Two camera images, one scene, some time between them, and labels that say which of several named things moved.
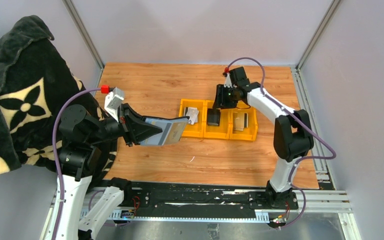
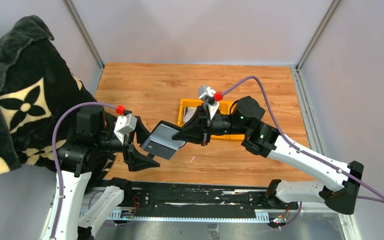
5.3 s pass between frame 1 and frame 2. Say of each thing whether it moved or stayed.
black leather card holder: moved
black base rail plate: stayed
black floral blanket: stayed
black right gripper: moved
